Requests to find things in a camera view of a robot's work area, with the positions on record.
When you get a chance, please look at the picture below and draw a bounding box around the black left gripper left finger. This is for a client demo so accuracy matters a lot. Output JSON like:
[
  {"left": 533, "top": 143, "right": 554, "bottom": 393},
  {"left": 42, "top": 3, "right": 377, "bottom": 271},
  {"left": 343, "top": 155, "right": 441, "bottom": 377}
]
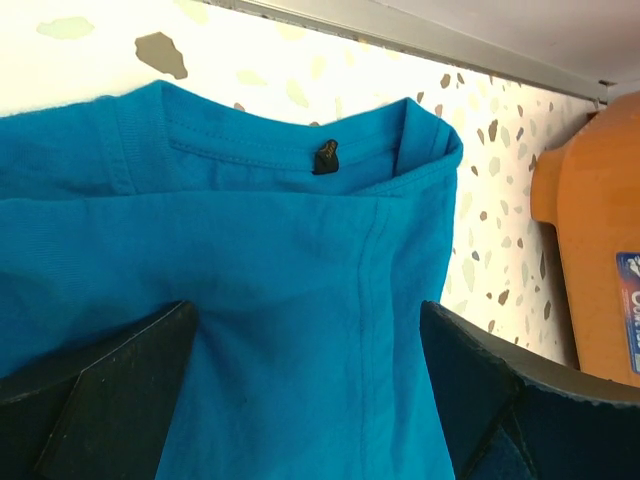
[{"left": 1, "top": 302, "right": 198, "bottom": 479}]

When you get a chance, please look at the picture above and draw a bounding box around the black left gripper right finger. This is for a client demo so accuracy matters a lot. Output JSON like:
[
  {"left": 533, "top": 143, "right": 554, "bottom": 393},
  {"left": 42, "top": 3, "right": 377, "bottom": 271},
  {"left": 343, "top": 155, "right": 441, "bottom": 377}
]
[{"left": 420, "top": 302, "right": 639, "bottom": 480}]

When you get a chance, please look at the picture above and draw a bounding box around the orange plastic basket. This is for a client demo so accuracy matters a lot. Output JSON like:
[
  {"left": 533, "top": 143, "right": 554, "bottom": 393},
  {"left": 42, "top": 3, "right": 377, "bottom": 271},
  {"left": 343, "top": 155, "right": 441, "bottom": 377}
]
[{"left": 530, "top": 93, "right": 639, "bottom": 386}]

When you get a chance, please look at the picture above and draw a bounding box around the blue t shirt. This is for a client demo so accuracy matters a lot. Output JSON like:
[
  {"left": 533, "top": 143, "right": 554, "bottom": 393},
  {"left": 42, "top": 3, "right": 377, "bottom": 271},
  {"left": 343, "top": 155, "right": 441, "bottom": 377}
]
[{"left": 1, "top": 81, "right": 463, "bottom": 479}]

